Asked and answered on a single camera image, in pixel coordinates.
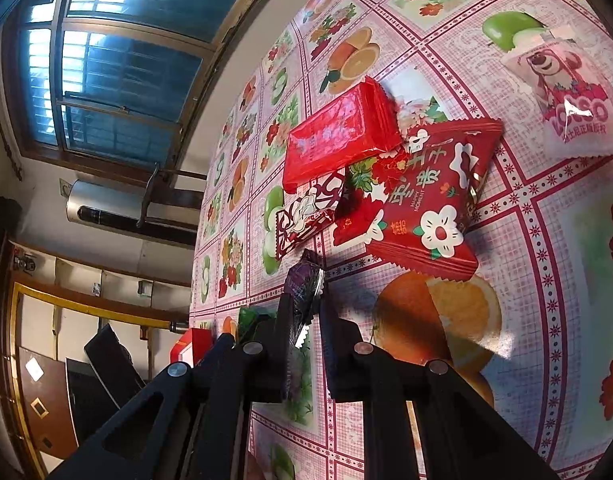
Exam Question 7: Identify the pink bear print packet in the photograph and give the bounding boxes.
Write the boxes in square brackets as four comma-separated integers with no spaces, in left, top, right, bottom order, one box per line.
[501,27,613,158]

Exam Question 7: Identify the red box with white inside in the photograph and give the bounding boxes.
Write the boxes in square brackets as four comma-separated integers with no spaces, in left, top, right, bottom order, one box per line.
[170,327,213,366]

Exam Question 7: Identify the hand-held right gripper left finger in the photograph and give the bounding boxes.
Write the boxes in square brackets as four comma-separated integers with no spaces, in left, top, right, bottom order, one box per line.
[46,292,294,480]

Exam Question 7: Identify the red white-flower print packet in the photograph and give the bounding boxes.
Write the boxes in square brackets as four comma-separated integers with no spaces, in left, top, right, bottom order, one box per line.
[365,117,504,281]

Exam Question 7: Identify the wooden wall cabinet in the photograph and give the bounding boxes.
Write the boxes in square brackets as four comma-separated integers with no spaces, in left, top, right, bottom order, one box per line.
[0,240,192,480]

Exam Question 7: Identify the dark purple candy packet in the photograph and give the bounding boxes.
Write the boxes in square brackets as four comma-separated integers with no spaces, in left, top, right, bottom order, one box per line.
[281,249,327,401]

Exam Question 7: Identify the green snack packet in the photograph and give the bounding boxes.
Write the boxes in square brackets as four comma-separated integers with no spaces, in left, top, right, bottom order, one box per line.
[236,306,277,341]

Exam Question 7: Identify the red white patterned packet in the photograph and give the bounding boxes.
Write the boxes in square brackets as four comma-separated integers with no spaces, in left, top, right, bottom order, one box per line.
[275,170,347,261]

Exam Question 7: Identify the black flat television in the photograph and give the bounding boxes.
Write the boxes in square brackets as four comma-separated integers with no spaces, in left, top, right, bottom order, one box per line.
[84,324,147,408]

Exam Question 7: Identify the fruit and flower print tablecloth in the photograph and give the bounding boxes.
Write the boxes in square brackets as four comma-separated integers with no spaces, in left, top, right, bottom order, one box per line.
[189,0,613,480]

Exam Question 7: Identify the barred window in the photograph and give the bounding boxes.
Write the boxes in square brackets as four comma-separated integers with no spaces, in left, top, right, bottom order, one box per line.
[0,0,297,161]

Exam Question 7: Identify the small red flower print packet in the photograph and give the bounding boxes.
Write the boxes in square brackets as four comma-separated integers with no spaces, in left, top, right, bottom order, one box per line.
[333,147,412,247]

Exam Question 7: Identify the black bag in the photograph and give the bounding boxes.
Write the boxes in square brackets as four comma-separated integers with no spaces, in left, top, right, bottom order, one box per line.
[0,197,22,256]

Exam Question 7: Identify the dark wooden chair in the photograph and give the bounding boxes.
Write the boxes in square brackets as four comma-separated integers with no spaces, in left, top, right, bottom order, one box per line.
[136,162,207,228]

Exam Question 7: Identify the silver tower air conditioner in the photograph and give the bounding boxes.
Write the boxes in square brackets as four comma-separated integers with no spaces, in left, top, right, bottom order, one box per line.
[66,180,197,246]

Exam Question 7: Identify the shiny red snack packet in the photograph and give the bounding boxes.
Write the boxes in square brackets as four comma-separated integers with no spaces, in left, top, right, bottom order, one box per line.
[282,76,403,193]

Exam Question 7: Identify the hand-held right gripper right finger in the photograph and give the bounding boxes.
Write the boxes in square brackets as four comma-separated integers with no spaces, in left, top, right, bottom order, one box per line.
[319,295,560,480]

